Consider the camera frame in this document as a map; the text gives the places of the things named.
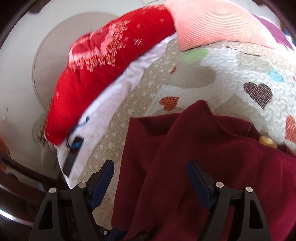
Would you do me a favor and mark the purple pillow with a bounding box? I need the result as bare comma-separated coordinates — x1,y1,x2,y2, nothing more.
252,14,295,51

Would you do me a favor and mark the pink ribbed pillow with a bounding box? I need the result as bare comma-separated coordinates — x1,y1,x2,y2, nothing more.
164,1,277,51

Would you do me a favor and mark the round grey headboard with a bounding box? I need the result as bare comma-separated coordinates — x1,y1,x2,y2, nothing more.
32,12,118,110

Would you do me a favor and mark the red floral pillow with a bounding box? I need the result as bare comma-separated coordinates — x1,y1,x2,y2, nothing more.
45,4,175,145

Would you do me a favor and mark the black phone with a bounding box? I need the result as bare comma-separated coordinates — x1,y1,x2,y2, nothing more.
62,137,84,177

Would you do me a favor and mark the dark red garment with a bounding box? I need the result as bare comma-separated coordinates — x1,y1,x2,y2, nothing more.
111,100,295,240

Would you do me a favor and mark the heart patterned quilt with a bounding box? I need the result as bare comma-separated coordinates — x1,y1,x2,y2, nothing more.
80,40,295,228

